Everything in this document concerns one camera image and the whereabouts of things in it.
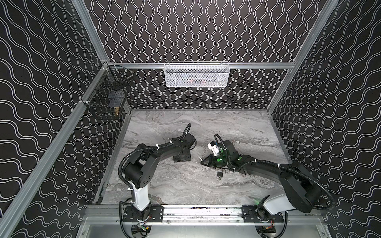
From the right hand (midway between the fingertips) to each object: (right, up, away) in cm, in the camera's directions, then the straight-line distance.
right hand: (201, 163), depth 83 cm
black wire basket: (-60, +38, +11) cm, 72 cm away
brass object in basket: (-47, +30, -1) cm, 56 cm away
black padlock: (+11, -8, +4) cm, 14 cm away
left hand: (-7, 0, +9) cm, 11 cm away
